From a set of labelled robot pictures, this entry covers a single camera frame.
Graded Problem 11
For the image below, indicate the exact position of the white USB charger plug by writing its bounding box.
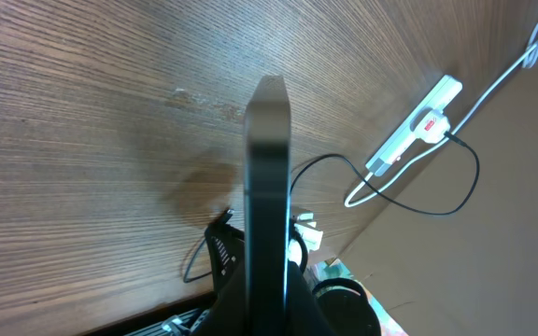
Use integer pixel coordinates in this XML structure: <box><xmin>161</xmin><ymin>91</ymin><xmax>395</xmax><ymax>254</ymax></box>
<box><xmin>411</xmin><ymin>108</ymin><xmax>450</xmax><ymax>144</ymax></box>

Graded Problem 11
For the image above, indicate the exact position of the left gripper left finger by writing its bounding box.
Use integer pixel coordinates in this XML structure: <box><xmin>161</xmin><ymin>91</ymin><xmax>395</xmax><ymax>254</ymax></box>
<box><xmin>192</xmin><ymin>264</ymin><xmax>249</xmax><ymax>336</ymax></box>

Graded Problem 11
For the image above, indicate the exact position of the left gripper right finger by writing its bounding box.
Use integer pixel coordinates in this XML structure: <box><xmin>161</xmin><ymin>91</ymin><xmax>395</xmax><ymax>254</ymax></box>
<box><xmin>285</xmin><ymin>261</ymin><xmax>333</xmax><ymax>336</ymax></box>

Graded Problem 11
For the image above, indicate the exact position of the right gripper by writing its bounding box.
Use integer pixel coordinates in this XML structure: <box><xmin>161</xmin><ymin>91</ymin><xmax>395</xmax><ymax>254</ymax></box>
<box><xmin>205</xmin><ymin>206</ymin><xmax>323</xmax><ymax>292</ymax></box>

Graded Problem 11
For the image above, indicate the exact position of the Galaxy S25 smartphone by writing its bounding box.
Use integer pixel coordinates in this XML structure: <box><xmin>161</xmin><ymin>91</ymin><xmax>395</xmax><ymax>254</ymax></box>
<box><xmin>244</xmin><ymin>76</ymin><xmax>291</xmax><ymax>335</ymax></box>

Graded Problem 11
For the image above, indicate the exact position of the black USB charging cable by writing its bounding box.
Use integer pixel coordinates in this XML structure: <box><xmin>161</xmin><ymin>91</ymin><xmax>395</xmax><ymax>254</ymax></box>
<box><xmin>182</xmin><ymin>132</ymin><xmax>481</xmax><ymax>285</ymax></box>

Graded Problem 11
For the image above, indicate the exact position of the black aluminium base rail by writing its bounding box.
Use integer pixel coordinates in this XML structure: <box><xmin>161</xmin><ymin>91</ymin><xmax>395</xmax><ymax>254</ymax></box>
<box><xmin>84</xmin><ymin>292</ymin><xmax>217</xmax><ymax>336</ymax></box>

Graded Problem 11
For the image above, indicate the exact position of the white power strip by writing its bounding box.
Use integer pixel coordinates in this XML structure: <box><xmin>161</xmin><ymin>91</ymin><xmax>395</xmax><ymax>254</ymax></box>
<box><xmin>365</xmin><ymin>75</ymin><xmax>463</xmax><ymax>176</ymax></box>

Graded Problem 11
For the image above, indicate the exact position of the white power strip cord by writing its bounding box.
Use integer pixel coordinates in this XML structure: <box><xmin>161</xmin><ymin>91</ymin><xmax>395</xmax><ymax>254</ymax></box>
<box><xmin>343</xmin><ymin>3</ymin><xmax>538</xmax><ymax>209</ymax></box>

